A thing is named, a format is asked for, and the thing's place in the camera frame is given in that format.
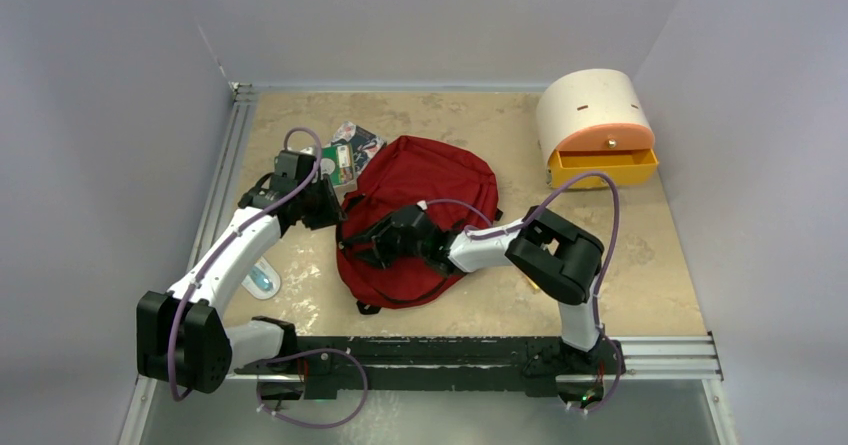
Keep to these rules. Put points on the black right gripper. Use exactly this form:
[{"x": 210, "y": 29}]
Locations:
[{"x": 380, "y": 239}]

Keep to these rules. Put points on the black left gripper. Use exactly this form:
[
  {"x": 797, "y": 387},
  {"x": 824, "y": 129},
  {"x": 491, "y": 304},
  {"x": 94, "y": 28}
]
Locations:
[{"x": 331, "y": 212}]

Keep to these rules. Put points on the green activity book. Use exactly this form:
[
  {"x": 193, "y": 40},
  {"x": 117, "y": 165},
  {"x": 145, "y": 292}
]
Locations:
[{"x": 337, "y": 166}]

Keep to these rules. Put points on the red student backpack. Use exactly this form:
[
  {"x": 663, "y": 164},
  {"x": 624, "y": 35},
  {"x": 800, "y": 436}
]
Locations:
[{"x": 456, "y": 188}]

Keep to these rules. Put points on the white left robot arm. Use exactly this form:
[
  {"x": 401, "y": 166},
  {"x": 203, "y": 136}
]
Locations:
[{"x": 180, "y": 336}]

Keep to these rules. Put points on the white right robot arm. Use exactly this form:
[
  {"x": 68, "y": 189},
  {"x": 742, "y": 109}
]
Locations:
[{"x": 567, "y": 263}]

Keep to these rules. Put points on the floral dark cover book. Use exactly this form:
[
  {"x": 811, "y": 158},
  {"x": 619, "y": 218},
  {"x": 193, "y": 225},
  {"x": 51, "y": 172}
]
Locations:
[{"x": 363, "y": 144}]

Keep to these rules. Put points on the white blue oval case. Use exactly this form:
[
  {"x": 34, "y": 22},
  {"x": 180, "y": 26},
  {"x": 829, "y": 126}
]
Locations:
[{"x": 262, "y": 281}]

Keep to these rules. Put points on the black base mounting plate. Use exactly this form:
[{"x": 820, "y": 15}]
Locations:
[{"x": 538, "y": 366}]

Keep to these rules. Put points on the cream rounded drawer cabinet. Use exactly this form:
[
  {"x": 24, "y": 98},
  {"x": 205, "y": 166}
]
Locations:
[{"x": 589, "y": 97}]

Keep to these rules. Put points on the orange upper drawer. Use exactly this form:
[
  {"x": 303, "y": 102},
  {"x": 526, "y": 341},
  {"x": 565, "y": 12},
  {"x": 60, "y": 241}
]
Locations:
[{"x": 560, "y": 143}]

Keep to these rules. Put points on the aluminium frame rails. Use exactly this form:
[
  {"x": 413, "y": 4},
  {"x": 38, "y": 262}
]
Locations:
[{"x": 673, "y": 392}]

